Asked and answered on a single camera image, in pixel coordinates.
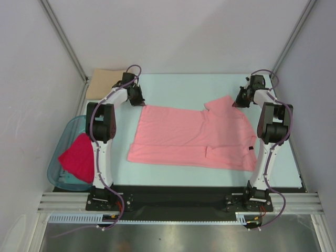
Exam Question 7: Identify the pink t shirt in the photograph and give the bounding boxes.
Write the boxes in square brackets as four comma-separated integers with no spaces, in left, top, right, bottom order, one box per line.
[127,96,257,172]

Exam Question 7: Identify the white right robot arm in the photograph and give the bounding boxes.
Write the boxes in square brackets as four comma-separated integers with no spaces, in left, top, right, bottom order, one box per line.
[233,86,293,211]

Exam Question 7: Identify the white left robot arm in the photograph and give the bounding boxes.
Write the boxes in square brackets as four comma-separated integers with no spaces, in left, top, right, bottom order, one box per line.
[86,71,145,210]

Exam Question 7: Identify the beige folded t shirt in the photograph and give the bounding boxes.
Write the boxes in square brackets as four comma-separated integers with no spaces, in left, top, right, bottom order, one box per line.
[86,68,124,100]

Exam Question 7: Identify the red t shirt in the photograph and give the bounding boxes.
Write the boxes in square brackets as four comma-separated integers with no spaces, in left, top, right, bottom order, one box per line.
[58,133,95,184]

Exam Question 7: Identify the teal plastic bin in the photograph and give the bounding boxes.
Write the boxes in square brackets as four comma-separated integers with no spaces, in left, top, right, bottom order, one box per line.
[47,115,91,192]

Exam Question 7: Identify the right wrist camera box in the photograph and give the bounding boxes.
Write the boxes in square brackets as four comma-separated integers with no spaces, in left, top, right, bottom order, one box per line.
[249,75,266,91]

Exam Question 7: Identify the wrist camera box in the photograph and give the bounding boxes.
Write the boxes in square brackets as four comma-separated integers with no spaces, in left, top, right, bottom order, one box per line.
[249,75,266,91]
[121,72,139,88]

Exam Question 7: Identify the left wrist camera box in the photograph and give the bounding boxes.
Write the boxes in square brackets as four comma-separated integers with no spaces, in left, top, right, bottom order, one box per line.
[121,72,139,88]

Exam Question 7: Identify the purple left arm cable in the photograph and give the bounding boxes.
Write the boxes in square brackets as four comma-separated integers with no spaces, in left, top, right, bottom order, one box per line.
[49,64,143,237]

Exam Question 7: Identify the right aluminium corner post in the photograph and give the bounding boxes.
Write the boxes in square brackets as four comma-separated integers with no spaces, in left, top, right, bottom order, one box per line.
[271,0,319,74]

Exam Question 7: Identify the aluminium corner post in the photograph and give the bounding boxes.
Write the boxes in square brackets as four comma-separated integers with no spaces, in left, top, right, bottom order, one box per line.
[271,0,319,74]
[37,0,88,83]

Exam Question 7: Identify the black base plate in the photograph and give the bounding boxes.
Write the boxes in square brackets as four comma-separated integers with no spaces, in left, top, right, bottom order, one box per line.
[52,185,308,222]

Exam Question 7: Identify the left aluminium corner post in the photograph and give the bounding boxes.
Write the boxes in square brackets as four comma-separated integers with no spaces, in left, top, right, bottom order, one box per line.
[37,0,88,83]

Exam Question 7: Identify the white cable duct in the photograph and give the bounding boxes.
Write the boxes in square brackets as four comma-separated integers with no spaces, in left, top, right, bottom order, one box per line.
[48,213,261,226]

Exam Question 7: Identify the aluminium frame rail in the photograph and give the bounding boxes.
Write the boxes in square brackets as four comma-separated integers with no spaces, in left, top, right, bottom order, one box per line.
[37,192,324,215]

